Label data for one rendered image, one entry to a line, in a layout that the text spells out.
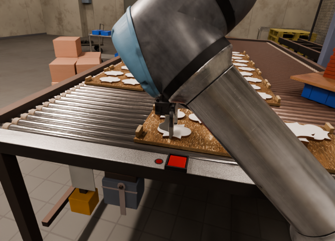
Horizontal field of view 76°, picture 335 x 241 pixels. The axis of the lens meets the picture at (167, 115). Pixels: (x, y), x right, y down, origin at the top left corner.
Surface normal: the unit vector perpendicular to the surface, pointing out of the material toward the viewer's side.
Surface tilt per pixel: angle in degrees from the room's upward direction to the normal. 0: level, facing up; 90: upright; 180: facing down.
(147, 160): 0
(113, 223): 0
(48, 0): 90
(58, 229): 0
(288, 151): 53
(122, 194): 90
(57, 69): 90
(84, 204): 90
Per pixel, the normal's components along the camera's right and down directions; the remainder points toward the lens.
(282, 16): -0.28, 0.41
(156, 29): -0.11, 0.07
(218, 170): 0.04, -0.90
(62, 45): 0.20, 0.44
